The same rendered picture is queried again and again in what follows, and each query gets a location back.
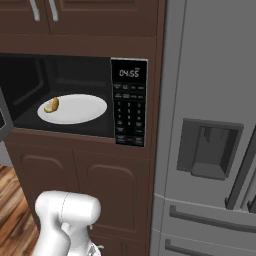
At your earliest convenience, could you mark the black microwave oven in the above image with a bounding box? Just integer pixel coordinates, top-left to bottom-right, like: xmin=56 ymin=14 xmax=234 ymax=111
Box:
xmin=0 ymin=53 xmax=150 ymax=149

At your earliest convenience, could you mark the brown cupboard door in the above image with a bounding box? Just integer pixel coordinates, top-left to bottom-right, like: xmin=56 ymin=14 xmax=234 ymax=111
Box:
xmin=5 ymin=142 xmax=80 ymax=229
xmin=72 ymin=149 xmax=152 ymax=242
xmin=0 ymin=0 xmax=51 ymax=35
xmin=89 ymin=232 xmax=148 ymax=256
xmin=44 ymin=0 xmax=160 ymax=38

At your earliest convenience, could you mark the grey microwave door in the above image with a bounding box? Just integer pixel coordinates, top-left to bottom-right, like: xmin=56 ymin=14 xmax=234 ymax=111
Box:
xmin=0 ymin=87 xmax=15 ymax=143

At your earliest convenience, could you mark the white round plate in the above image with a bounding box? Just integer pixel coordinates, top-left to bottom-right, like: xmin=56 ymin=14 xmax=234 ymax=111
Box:
xmin=36 ymin=93 xmax=109 ymax=126

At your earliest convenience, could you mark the yellow food piece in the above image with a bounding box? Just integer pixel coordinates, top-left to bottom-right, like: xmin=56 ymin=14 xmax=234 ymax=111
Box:
xmin=43 ymin=96 xmax=61 ymax=114

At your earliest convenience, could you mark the grey fridge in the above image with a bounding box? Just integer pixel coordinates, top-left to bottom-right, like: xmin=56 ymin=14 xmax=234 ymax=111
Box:
xmin=149 ymin=0 xmax=256 ymax=256

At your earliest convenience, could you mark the dark grey fridge door handle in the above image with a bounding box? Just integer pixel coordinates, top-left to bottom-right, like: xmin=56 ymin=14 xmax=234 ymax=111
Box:
xmin=224 ymin=125 xmax=256 ymax=211
xmin=246 ymin=192 xmax=256 ymax=215

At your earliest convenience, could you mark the dark grey fridge drawer handle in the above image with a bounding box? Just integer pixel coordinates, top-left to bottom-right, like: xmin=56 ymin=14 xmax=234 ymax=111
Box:
xmin=164 ymin=238 xmax=219 ymax=256
xmin=168 ymin=204 xmax=256 ymax=235

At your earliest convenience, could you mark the silver cupboard handle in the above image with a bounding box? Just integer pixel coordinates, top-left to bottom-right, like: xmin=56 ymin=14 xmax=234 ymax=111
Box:
xmin=28 ymin=0 xmax=41 ymax=22
xmin=47 ymin=0 xmax=60 ymax=23

